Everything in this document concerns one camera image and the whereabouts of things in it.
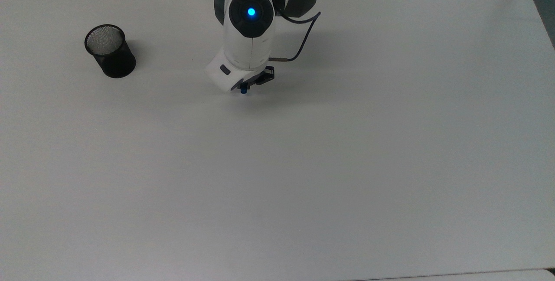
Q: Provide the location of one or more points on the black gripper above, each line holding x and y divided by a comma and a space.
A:
266, 75

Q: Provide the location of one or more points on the blue and white marker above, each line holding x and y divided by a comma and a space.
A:
244, 90

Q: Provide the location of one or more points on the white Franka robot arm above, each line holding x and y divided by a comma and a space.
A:
249, 38

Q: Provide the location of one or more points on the black mesh pen cup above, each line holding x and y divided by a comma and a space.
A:
117, 66

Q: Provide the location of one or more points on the white adjacent table edge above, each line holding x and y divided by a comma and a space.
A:
477, 275

